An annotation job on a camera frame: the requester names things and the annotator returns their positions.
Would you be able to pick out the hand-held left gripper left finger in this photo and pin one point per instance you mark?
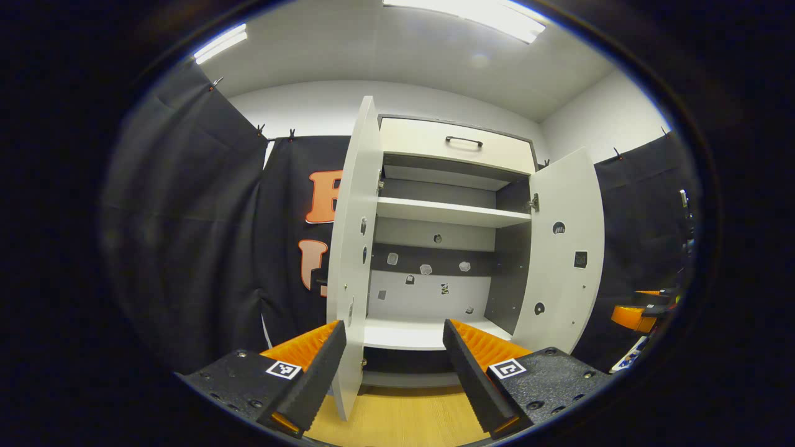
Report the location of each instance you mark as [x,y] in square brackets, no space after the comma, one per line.
[320,372]

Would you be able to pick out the beige double-door shoe cabinet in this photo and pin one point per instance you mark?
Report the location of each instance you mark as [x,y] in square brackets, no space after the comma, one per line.
[410,304]

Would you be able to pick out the beige cabinet door camera sticker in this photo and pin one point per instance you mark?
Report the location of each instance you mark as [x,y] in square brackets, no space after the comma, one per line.
[354,236]

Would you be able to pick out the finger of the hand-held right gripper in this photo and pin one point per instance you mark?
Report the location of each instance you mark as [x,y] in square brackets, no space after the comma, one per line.
[630,318]
[659,304]

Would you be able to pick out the black backdrop cloth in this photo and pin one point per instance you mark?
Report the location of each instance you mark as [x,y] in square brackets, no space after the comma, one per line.
[205,248]

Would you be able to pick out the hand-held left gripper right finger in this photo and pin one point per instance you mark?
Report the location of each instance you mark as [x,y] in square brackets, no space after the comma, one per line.
[475,379]

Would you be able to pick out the beige cabinet door headphone sticker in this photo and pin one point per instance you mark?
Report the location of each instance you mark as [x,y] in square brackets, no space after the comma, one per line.
[565,285]

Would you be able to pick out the white cabinet shelf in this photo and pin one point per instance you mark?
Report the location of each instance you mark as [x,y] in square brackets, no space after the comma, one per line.
[447,212]

